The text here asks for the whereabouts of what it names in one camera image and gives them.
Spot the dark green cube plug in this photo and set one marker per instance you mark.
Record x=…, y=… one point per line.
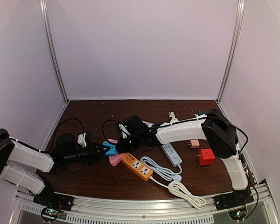
x=201, y=112

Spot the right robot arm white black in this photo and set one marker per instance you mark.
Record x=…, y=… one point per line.
x=213, y=127

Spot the right aluminium corner post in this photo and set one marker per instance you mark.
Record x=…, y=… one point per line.
x=233, y=47

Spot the orange power strip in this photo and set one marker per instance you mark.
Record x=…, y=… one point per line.
x=139, y=168

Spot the blue square plug adapter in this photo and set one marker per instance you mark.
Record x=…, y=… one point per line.
x=109, y=149

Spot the left aluminium corner post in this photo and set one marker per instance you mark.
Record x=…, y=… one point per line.
x=51, y=48

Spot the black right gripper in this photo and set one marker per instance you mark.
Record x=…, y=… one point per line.
x=123, y=149

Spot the light blue power strip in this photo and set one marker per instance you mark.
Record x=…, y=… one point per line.
x=171, y=154

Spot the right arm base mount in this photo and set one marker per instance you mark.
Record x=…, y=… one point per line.
x=234, y=199

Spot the pink triangular power socket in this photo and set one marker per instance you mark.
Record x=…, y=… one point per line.
x=116, y=159

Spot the purple power strip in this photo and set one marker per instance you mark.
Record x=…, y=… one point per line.
x=149, y=124

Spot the light pink charger plug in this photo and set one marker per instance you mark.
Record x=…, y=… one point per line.
x=194, y=144

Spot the aluminium corner post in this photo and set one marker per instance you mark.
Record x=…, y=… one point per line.
x=51, y=48
x=233, y=47

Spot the aluminium front frame rail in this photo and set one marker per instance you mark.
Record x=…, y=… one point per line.
x=87, y=210

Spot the red plug adapter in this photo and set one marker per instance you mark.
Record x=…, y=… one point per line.
x=206, y=157

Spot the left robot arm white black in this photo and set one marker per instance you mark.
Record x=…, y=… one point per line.
x=15, y=154

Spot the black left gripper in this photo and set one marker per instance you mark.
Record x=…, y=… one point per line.
x=94, y=155

